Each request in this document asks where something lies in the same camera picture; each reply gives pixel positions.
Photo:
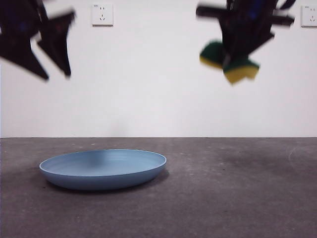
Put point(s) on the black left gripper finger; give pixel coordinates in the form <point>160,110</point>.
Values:
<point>58,42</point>
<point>19,52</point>

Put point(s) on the blue round plate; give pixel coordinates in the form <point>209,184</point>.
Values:
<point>99,176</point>

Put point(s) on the yellow sponge with green pad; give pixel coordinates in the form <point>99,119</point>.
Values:
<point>241,74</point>

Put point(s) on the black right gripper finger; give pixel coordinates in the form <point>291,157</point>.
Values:
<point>229,42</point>
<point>252,37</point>

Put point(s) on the white wall socket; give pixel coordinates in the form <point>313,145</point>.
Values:
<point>102,15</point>
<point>309,16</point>

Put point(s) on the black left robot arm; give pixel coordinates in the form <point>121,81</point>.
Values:
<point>17,12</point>

